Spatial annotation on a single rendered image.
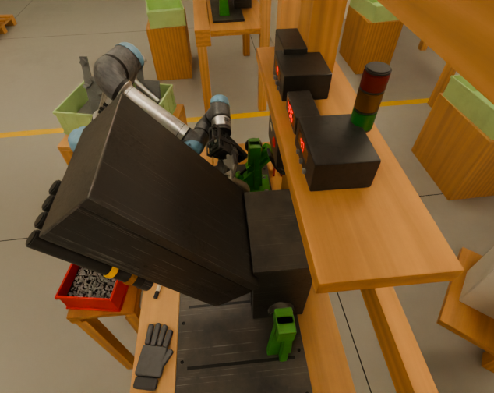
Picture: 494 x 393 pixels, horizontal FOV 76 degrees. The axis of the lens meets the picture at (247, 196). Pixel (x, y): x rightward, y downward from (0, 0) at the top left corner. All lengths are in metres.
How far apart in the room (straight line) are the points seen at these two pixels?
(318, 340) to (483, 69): 0.99
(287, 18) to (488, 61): 1.10
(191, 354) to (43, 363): 1.37
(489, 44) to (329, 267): 0.36
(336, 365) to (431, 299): 1.41
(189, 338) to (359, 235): 0.76
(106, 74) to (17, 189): 2.32
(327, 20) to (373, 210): 0.55
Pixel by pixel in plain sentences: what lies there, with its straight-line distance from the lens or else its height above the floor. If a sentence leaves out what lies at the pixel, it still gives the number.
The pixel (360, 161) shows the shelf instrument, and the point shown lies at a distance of 0.64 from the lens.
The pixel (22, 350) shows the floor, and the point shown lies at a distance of 2.50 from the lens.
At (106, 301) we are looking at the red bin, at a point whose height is 0.91.
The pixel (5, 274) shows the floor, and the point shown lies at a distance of 2.86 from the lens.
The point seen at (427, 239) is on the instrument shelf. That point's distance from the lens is 0.66.
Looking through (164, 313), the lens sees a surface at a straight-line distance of 1.24.
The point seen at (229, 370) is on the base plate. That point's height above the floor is 0.90.
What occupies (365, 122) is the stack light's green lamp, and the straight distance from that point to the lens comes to 0.72.
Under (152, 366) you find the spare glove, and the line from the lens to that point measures 1.16.
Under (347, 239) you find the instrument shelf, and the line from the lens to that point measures 0.60.
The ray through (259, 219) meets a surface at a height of 1.24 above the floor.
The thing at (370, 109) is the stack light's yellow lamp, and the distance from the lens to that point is 0.70.
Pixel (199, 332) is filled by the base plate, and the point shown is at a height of 0.90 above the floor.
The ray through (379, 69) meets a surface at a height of 1.74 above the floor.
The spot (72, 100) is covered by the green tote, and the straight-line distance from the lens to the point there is 2.40.
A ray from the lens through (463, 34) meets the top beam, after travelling 0.43.
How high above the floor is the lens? 2.02
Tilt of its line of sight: 48 degrees down
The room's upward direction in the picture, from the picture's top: 1 degrees counter-clockwise
